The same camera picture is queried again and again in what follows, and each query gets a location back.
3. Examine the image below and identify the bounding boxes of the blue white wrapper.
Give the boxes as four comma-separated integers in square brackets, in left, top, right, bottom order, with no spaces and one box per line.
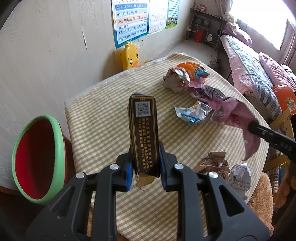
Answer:
[174,101,213,124]

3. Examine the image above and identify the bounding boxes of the brown gold cigarette box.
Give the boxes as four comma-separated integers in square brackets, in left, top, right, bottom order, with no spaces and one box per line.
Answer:
[128,93,160,178]

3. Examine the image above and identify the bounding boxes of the white paper ball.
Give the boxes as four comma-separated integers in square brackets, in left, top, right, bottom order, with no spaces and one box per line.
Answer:
[227,163,251,200]

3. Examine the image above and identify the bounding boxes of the pink plastic bag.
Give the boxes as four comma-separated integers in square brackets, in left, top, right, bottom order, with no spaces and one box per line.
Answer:
[188,82,260,161]

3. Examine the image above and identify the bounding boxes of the green red trash bin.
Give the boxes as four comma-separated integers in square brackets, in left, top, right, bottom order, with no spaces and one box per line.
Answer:
[11,115,76,205]

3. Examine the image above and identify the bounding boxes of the wooden chair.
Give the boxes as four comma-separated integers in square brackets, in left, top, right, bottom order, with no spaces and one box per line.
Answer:
[263,108,295,171]

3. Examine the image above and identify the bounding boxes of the crumpled brown pink paper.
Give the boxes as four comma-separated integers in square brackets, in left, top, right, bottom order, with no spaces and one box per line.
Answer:
[193,151,230,180]

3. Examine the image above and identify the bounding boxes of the red orange box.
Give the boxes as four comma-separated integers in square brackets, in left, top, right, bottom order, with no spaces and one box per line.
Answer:
[272,85,296,115]

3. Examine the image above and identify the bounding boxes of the pink quilt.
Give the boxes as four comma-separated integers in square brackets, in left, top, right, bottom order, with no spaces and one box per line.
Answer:
[259,52,295,92]

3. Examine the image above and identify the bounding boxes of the bed with plaid sheet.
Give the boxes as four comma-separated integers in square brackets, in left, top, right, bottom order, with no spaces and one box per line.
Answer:
[221,35,295,123]

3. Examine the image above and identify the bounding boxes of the crumpled silver snack bag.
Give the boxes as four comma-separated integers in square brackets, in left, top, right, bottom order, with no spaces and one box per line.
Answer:
[162,66,191,93]

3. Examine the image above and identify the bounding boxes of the orange snack wrapper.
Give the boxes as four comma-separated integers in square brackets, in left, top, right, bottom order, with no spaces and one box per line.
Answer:
[177,61,209,84]

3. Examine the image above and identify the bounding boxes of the dark shoes on floor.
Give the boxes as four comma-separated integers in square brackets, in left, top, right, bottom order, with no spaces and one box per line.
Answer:
[208,57,220,72]

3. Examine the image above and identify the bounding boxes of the yellow duck toy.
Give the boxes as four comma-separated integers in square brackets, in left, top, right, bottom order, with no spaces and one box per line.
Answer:
[114,41,139,71]

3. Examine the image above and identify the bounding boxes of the red container on shelf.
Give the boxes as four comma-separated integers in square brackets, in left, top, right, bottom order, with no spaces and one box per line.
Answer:
[194,30,204,43]

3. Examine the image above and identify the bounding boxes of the pink pillow bundle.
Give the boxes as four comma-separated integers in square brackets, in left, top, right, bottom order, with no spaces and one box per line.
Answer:
[223,20,253,47]

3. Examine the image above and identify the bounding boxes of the dark metal shelf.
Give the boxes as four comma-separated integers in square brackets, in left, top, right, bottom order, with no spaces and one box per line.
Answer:
[186,8,226,51]

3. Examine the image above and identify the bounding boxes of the white curtain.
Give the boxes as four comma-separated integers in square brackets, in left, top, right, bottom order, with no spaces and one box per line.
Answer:
[215,0,236,24]

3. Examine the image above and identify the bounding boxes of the blue pinyin wall poster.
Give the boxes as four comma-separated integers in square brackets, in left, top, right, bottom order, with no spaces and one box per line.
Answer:
[111,0,149,49]

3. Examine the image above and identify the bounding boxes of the white chart wall poster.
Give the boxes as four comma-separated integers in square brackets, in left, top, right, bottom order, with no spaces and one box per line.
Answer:
[148,0,169,35]

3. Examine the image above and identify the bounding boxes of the green number wall poster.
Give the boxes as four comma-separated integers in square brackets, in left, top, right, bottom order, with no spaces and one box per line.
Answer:
[166,0,180,29]

